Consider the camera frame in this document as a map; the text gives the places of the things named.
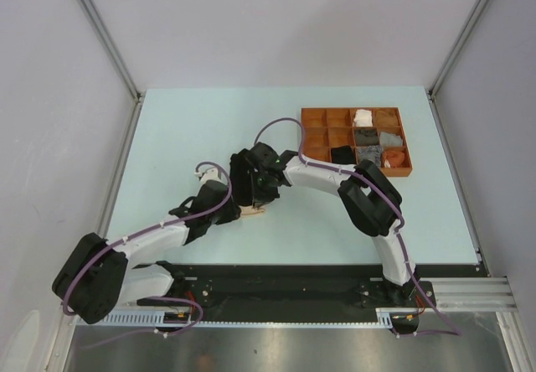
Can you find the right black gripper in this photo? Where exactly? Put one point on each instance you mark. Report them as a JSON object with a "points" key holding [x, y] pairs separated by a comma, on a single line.
{"points": [[260, 197]]}

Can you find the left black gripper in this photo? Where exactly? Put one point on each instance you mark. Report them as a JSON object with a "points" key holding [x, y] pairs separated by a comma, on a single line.
{"points": [[232, 212]]}

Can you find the black underwear beige waistband back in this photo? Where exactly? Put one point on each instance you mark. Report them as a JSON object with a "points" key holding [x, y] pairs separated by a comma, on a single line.
{"points": [[241, 179]]}

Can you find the black underwear beige waistband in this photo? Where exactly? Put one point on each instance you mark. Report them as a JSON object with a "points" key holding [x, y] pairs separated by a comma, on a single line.
{"points": [[241, 179], [343, 155]]}

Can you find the black underwear beige waistband front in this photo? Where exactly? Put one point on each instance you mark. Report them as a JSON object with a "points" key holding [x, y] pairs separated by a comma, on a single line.
{"points": [[343, 155]]}

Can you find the grey striped boxer underwear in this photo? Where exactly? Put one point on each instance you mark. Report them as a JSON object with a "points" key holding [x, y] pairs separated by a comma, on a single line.
{"points": [[370, 153]]}

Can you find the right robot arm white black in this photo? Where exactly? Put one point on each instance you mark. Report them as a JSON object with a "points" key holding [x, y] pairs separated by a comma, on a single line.
{"points": [[370, 199]]}

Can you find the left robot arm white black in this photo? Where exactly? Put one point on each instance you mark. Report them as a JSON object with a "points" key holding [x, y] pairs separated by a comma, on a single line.
{"points": [[100, 275]]}

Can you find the wooden compartment tray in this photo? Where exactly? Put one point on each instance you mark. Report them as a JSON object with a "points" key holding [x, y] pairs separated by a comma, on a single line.
{"points": [[349, 135]]}

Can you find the dark grey rolled cloth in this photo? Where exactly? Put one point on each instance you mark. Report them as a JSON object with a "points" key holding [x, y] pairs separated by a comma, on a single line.
{"points": [[366, 137]]}

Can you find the white rolled cloth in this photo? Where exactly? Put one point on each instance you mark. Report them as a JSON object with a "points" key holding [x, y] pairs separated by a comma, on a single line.
{"points": [[363, 118]]}

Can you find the light grey rolled cloth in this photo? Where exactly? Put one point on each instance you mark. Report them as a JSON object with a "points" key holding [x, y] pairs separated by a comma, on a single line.
{"points": [[387, 139]]}

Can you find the orange rolled cloth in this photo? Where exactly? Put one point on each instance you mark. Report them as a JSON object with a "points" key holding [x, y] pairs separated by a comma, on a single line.
{"points": [[394, 159]]}

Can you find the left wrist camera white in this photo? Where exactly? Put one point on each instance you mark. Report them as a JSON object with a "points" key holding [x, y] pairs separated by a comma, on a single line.
{"points": [[210, 174]]}

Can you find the white slotted cable duct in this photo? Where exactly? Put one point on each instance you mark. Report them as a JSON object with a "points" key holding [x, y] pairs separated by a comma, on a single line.
{"points": [[130, 318]]}

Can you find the aluminium front rail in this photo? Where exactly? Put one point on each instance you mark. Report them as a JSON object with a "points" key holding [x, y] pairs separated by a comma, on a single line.
{"points": [[474, 294]]}

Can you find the left aluminium frame post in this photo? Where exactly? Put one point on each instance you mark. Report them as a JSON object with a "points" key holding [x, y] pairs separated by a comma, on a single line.
{"points": [[108, 44]]}

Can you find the aluminium frame post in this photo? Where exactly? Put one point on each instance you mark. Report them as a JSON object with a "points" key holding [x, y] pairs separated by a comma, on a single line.
{"points": [[108, 44], [467, 29]]}

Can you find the right aluminium frame post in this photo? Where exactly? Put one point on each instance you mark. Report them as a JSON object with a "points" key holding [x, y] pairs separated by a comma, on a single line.
{"points": [[467, 29]]}

